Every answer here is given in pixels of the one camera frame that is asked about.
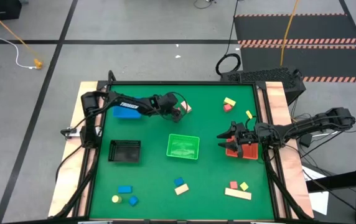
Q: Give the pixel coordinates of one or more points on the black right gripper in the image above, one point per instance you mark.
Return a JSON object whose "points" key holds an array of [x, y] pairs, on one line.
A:
{"points": [[252, 133]]}

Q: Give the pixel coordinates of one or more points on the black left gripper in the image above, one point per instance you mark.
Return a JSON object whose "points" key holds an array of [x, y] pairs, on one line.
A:
{"points": [[168, 101]]}

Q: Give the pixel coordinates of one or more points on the blue cube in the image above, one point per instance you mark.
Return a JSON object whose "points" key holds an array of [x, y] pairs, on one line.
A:
{"points": [[133, 201], [179, 181]]}

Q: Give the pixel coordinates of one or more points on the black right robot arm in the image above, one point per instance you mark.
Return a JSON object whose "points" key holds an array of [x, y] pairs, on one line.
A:
{"points": [[315, 124]]}

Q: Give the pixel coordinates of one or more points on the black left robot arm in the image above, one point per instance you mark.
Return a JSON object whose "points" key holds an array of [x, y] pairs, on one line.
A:
{"points": [[128, 105]]}

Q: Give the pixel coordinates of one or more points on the square natural wood block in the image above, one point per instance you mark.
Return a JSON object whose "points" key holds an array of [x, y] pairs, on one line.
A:
{"points": [[186, 107]]}

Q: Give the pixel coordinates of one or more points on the red plastic basket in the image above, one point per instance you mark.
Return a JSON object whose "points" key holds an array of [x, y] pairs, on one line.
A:
{"points": [[250, 152]]}

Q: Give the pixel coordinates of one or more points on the small yellow block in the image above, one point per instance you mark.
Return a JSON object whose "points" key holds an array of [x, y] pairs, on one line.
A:
{"points": [[249, 114]]}

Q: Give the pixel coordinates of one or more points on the red cube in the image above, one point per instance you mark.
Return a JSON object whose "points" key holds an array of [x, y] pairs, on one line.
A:
{"points": [[233, 185], [227, 108]]}

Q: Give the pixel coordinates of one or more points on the green plastic basket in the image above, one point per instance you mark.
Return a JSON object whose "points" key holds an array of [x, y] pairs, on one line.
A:
{"points": [[182, 147]]}

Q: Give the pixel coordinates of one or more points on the yellow rectangular block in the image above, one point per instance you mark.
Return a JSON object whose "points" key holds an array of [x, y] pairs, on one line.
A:
{"points": [[230, 101]]}

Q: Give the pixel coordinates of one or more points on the yellow cube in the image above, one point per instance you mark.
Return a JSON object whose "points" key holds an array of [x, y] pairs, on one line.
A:
{"points": [[244, 186]]}

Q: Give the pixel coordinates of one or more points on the blue plastic basket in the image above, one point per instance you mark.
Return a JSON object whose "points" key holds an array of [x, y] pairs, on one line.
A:
{"points": [[126, 113]]}

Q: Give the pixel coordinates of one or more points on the long natural wood block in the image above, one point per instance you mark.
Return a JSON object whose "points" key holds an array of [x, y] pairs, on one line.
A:
{"points": [[238, 193]]}

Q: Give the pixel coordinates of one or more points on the black plastic basket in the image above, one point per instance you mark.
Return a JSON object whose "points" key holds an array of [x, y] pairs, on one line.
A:
{"points": [[125, 152]]}

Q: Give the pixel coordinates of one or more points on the short natural wood block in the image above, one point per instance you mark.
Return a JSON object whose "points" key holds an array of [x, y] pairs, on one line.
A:
{"points": [[181, 189]]}

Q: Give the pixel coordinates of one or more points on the black computer tower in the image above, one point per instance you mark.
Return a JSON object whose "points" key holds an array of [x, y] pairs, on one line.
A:
{"points": [[259, 74]]}

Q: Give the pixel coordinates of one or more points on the black power adapter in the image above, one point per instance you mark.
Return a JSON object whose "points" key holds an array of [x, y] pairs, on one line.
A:
{"points": [[306, 140]]}

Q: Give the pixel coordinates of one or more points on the blue rectangular block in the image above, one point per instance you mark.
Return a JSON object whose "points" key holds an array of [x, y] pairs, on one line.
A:
{"points": [[125, 189]]}

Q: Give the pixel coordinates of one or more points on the yellow cylinder block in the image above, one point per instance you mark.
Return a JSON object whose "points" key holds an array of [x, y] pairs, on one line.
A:
{"points": [[116, 199]]}

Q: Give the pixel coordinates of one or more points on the white paper sheet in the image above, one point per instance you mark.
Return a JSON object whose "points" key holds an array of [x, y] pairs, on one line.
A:
{"points": [[319, 202]]}

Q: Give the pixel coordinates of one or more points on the black table clamp device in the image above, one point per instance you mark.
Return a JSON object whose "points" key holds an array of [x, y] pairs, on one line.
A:
{"points": [[70, 132]]}

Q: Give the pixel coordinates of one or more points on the black floor beam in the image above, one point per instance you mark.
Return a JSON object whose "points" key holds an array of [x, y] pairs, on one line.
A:
{"points": [[340, 180]]}

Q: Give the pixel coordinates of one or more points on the black hazard-striped floor mat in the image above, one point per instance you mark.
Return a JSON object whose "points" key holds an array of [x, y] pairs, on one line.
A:
{"points": [[321, 62], [315, 28]]}

